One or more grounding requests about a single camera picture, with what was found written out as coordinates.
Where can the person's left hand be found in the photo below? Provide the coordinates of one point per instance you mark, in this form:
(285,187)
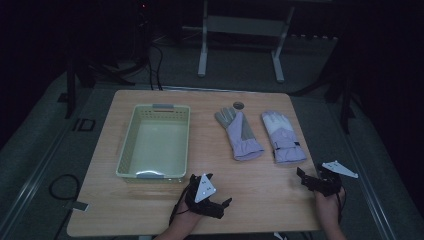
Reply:
(186,215)

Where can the purple glove with grey palm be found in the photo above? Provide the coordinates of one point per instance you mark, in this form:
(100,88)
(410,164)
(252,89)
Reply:
(240,140)

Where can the grey power strip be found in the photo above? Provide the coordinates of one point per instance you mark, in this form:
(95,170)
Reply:
(313,37)

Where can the pale green plastic basket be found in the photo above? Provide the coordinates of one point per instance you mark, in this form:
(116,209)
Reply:
(156,146)

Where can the black stand with splayed legs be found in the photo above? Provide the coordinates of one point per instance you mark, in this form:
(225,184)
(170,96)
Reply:
(340,90)

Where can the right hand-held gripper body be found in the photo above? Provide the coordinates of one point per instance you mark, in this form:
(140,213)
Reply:
(328,180)

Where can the white metal stand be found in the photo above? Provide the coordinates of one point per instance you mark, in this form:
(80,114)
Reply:
(240,25)

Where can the black rectangular floor bracket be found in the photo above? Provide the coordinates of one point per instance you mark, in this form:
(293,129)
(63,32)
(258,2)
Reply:
(81,125)

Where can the small grey floor tag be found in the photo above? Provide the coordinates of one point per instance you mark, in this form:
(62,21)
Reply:
(78,206)

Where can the person's right hand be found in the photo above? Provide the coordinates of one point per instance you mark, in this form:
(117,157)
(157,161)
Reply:
(328,205)

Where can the black tripod stand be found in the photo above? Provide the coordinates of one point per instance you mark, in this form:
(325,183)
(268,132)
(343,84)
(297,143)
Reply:
(100,70)

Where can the grey round table grommet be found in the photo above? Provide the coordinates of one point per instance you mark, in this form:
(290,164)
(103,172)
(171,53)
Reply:
(238,105)

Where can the purple glove with white back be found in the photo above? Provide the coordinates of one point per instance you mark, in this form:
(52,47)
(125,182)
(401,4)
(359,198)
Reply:
(283,140)

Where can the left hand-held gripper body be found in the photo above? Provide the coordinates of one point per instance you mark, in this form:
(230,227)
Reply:
(203,190)

